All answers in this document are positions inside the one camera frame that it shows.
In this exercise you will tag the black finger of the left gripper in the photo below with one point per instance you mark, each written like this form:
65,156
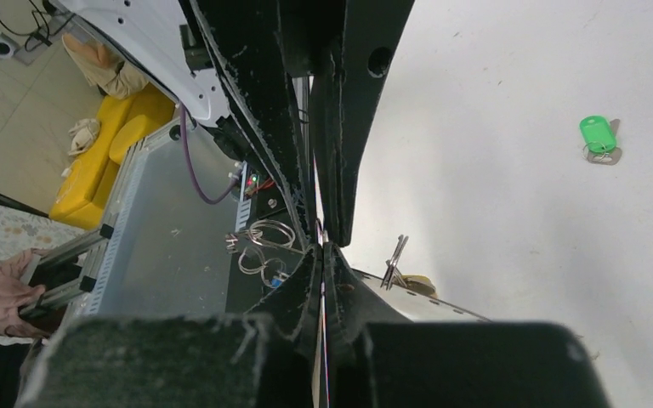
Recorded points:
245,43
355,42

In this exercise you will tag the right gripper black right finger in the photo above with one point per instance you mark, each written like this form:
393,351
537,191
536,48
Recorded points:
379,358

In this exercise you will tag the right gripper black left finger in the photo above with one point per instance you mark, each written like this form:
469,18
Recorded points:
259,358

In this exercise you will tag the yellow tagged key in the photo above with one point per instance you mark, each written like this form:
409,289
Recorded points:
420,284

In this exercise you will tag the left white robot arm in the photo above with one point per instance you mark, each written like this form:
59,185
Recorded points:
298,81

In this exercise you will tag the yellow sofa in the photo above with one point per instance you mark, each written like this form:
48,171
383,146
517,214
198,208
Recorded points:
82,197

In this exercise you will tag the green tagged key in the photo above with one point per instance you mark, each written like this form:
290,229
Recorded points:
600,141

